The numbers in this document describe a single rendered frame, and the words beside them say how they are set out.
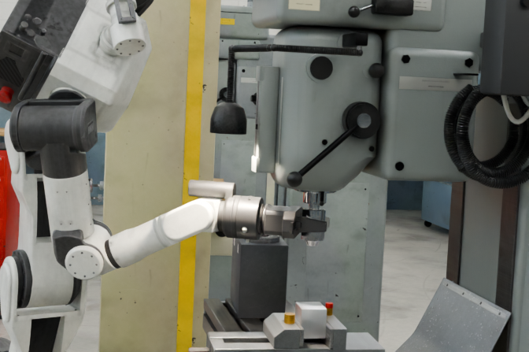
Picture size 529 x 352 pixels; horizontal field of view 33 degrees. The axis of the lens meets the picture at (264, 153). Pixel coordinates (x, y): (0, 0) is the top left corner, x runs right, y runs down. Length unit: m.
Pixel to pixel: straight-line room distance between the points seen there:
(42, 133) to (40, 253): 0.49
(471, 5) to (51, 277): 1.16
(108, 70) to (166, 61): 1.59
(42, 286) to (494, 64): 1.21
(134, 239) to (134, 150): 1.61
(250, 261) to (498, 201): 0.67
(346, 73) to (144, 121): 1.84
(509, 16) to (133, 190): 2.21
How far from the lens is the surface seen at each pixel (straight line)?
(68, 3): 1.97
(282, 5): 1.68
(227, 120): 1.73
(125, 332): 3.61
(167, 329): 3.62
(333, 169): 1.74
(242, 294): 2.27
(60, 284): 2.25
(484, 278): 1.97
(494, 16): 1.58
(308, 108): 1.71
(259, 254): 2.25
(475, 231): 2.00
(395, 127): 1.74
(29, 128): 1.82
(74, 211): 1.87
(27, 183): 2.20
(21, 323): 2.27
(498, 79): 1.55
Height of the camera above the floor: 1.51
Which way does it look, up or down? 4 degrees down
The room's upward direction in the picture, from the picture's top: 3 degrees clockwise
